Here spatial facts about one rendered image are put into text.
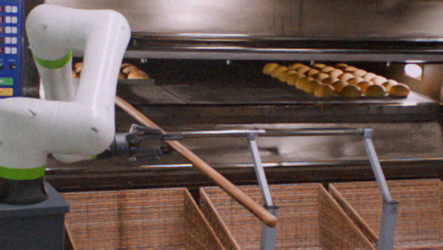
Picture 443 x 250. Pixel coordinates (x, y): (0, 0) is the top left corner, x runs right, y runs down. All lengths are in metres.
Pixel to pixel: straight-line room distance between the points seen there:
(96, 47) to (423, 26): 1.93
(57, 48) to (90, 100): 0.36
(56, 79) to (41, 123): 0.52
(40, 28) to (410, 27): 1.92
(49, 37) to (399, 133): 2.01
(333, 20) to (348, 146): 0.55
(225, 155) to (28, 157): 1.61
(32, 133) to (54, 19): 0.44
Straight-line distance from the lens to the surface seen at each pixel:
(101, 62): 2.51
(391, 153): 4.21
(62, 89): 2.89
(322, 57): 3.78
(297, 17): 3.87
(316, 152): 4.03
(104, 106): 2.37
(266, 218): 2.42
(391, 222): 3.57
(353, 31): 3.98
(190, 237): 3.77
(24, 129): 2.34
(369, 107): 4.11
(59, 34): 2.66
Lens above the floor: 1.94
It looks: 15 degrees down
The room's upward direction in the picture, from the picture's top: 5 degrees clockwise
